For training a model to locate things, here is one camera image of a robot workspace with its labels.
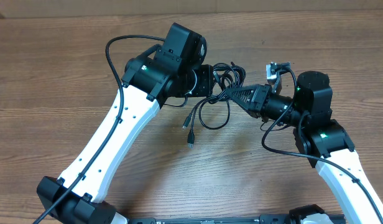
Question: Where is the black USB cable bundle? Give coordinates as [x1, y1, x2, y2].
[182, 61, 247, 149]

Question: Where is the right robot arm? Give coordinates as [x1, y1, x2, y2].
[226, 71, 383, 223]

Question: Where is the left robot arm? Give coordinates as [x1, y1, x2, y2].
[37, 23, 211, 223]

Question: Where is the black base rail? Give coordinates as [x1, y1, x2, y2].
[128, 204, 346, 224]

